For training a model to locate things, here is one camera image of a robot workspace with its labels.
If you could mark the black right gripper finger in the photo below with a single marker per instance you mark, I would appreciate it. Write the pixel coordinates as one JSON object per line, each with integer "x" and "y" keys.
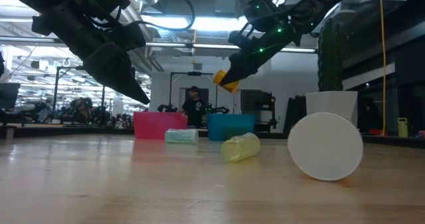
{"x": 247, "y": 64}

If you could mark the orange pill bottle white cap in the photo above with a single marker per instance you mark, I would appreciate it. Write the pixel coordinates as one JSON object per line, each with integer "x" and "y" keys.
{"x": 325, "y": 146}
{"x": 218, "y": 76}

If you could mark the blue plastic bin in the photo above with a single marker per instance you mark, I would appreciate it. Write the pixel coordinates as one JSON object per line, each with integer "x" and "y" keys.
{"x": 230, "y": 126}

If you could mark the yellow clear pill bottle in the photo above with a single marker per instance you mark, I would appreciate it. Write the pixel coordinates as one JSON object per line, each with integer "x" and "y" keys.
{"x": 240, "y": 147}

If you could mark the black background robot arm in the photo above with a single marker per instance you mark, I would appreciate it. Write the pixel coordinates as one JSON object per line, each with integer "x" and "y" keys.
{"x": 166, "y": 108}
{"x": 219, "y": 110}

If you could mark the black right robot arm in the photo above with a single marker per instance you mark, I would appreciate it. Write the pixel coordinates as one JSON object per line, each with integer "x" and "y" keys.
{"x": 318, "y": 1}

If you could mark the red plastic bin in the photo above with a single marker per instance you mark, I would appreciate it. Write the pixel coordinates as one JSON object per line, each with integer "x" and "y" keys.
{"x": 159, "y": 126}

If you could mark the black equipment rack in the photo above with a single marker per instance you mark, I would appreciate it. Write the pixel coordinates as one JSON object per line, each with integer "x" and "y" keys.
{"x": 257, "y": 107}

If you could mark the black storage case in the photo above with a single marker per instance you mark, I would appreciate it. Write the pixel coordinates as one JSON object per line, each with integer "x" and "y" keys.
{"x": 295, "y": 112}

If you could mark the person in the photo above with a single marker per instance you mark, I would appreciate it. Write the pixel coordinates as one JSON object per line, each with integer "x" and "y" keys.
{"x": 194, "y": 109}

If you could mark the white hexagonal plant pot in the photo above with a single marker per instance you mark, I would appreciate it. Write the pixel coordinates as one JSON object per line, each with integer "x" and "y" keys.
{"x": 332, "y": 101}

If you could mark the black monitor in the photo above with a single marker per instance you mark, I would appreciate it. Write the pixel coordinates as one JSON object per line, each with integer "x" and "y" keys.
{"x": 8, "y": 96}

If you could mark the lime green container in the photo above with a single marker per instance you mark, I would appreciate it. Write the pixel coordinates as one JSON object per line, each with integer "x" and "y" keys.
{"x": 402, "y": 127}

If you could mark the black background frame stand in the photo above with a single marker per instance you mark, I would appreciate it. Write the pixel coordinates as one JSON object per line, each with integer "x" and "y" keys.
{"x": 194, "y": 73}

